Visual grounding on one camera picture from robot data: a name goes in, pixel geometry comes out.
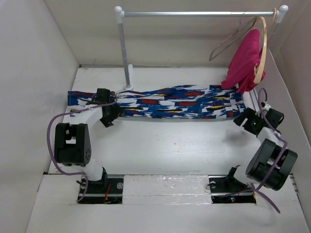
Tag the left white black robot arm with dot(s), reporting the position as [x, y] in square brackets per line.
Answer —
[72, 145]

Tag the magenta pink garment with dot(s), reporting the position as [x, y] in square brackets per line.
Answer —
[241, 70]

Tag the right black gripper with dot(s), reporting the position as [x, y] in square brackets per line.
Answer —
[249, 113]

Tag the aluminium rail at right wall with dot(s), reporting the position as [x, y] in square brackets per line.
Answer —
[254, 99]

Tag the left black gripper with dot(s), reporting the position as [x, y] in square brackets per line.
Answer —
[117, 112]

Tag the blue white red patterned trousers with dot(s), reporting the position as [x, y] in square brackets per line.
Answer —
[182, 101]

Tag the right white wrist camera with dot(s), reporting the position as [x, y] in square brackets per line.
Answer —
[265, 107]

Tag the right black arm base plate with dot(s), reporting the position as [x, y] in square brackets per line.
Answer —
[224, 190]

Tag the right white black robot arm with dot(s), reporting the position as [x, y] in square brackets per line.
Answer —
[273, 158]

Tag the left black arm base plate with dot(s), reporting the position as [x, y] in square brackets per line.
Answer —
[110, 193]

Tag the clear plastic hanger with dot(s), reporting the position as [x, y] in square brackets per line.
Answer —
[241, 30]

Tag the beige wooden hanger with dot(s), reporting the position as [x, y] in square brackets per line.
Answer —
[259, 69]

